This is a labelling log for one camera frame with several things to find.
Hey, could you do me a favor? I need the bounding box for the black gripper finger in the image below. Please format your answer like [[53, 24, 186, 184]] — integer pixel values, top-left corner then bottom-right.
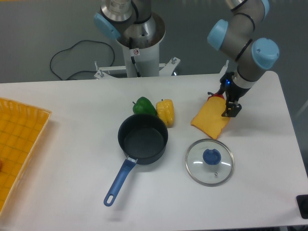
[[221, 102, 233, 117], [227, 101, 242, 117]]

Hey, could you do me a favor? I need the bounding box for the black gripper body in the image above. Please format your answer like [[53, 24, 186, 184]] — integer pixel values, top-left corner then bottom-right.
[[218, 72, 250, 104]]

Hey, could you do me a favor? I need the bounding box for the glass pot lid blue knob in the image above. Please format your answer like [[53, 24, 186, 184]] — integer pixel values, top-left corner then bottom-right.
[[185, 139, 235, 187]]

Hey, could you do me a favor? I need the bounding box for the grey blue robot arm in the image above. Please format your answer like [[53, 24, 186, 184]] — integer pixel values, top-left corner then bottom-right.
[[93, 0, 280, 117]]

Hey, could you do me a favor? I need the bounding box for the red toy bell pepper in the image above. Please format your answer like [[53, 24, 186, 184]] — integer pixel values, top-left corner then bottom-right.
[[207, 91, 225, 101]]

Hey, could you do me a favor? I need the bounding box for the yellow toy bell pepper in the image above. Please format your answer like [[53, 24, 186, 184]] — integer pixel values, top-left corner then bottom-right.
[[156, 99, 175, 128]]

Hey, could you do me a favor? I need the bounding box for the green toy bell pepper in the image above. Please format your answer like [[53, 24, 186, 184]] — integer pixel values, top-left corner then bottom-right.
[[132, 97, 157, 116]]

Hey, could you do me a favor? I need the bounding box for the black object at table edge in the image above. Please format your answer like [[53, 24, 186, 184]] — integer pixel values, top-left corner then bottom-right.
[[296, 194, 308, 219]]

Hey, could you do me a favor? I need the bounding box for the yellow woven basket tray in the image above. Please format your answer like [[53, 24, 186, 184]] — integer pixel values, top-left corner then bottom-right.
[[0, 98, 52, 212]]

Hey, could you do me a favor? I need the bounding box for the black saucepan blue handle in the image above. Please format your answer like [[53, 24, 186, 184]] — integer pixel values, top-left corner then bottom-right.
[[103, 114, 168, 206]]

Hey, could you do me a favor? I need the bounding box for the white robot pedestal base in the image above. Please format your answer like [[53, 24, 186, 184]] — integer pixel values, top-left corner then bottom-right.
[[94, 13, 180, 77]]

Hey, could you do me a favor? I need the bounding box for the black cable on floor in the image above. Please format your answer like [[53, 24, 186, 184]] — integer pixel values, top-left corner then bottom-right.
[[50, 39, 116, 81]]

